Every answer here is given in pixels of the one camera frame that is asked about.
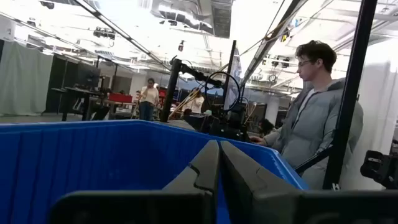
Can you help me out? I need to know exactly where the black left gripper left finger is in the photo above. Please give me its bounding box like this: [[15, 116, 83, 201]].
[[163, 139, 220, 224]]

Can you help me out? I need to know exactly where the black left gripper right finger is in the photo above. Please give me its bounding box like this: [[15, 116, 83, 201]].
[[220, 141, 300, 224]]

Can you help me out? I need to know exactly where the blue plastic bin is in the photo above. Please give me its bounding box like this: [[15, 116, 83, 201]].
[[0, 119, 309, 224]]

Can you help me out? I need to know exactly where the red plastic bin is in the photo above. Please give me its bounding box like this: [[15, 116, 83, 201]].
[[108, 92, 134, 104]]

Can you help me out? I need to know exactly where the person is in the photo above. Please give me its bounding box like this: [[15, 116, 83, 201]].
[[136, 77, 161, 121], [250, 39, 364, 190], [257, 118, 277, 138], [182, 88, 205, 114]]

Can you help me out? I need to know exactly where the white and blue banner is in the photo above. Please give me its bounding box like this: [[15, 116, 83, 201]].
[[223, 46, 243, 110]]

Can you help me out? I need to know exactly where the black desk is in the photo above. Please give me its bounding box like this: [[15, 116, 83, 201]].
[[51, 86, 103, 122]]

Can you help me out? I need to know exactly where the black monitor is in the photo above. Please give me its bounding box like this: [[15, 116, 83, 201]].
[[76, 63, 102, 90]]

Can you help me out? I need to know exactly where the white curtain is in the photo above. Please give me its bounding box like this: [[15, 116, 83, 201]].
[[0, 40, 54, 116], [338, 40, 398, 190]]

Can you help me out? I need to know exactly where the black right side frame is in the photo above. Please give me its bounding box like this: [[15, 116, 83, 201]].
[[294, 0, 379, 190]]

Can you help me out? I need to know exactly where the black clamp mount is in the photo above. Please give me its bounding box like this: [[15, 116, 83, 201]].
[[360, 150, 398, 190]]

